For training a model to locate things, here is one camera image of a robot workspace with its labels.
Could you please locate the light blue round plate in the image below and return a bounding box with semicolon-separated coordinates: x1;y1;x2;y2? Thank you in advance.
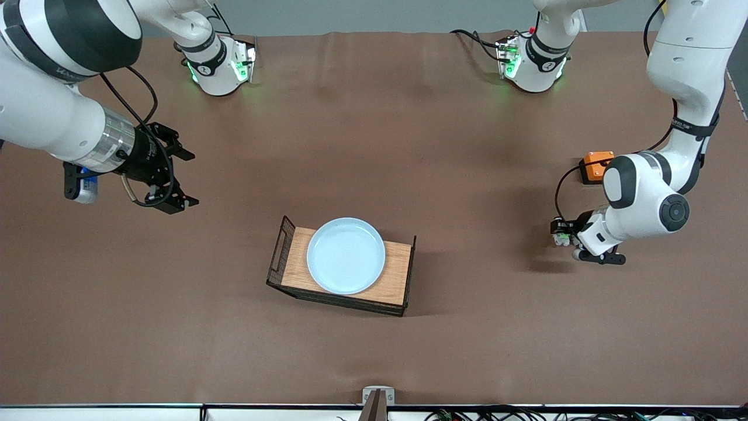
306;218;386;295

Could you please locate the base connector box green light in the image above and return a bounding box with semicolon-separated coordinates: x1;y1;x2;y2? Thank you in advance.
231;38;258;84
496;35;522;80

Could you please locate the brown table cover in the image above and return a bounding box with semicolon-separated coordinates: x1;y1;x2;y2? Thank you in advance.
0;29;748;407

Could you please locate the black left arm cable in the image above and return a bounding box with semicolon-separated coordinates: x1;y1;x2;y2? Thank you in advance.
554;0;681;222

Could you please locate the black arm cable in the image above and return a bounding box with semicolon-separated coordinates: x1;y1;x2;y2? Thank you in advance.
99;65;176;209
554;0;681;222

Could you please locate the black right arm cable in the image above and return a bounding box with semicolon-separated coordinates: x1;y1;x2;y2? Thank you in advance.
99;65;176;209

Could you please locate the orange button enclosure box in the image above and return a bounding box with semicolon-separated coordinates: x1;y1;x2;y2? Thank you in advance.
580;151;615;185

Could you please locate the wooden tray with wire ends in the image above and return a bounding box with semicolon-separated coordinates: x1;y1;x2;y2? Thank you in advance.
266;215;417;318

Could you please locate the black cable bundle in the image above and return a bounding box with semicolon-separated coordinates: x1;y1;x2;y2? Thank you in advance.
424;405;748;421

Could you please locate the black base cable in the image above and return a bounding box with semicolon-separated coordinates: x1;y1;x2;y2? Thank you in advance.
450;29;503;62

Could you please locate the white table edge rail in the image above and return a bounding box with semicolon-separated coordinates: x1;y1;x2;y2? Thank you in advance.
0;405;748;421

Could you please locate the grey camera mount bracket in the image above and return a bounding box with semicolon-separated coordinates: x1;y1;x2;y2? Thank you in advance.
359;386;396;421

